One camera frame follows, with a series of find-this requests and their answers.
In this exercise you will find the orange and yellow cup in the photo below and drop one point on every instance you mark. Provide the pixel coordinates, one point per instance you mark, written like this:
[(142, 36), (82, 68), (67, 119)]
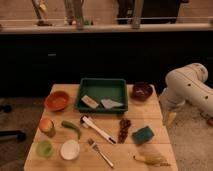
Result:
[(47, 127)]

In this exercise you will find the beige block in tray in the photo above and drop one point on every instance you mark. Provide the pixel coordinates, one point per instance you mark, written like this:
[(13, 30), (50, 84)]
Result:
[(89, 102)]

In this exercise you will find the green pepper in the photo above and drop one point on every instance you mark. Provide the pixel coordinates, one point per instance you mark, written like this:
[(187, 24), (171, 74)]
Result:
[(70, 125)]

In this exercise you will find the orange bowl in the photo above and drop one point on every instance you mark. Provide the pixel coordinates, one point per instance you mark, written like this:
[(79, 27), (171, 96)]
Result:
[(56, 101)]

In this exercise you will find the teal sponge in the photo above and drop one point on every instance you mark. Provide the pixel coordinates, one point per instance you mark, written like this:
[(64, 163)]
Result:
[(143, 135)]

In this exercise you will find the green plastic cup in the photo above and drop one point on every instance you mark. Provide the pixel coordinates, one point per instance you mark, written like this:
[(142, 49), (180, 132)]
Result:
[(44, 149)]

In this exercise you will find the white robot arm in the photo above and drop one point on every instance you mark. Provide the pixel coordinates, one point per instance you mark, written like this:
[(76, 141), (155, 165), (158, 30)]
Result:
[(186, 84)]

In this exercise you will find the dark red grape bunch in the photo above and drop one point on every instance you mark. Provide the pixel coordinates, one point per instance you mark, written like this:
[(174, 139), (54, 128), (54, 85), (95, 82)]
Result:
[(123, 132)]

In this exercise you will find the silver fork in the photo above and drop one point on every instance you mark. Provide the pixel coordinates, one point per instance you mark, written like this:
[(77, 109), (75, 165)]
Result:
[(94, 146)]

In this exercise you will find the grey cloth in tray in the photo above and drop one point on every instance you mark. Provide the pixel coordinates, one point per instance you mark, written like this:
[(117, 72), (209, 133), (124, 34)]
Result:
[(108, 103)]

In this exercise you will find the dark red bowl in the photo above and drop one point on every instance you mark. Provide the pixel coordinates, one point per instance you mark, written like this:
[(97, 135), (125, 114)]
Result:
[(142, 91)]

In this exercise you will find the green plastic tray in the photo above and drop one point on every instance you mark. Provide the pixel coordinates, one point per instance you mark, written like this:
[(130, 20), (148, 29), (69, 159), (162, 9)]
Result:
[(102, 88)]

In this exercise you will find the yellow banana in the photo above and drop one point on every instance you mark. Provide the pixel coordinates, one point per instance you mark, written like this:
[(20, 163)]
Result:
[(151, 160)]

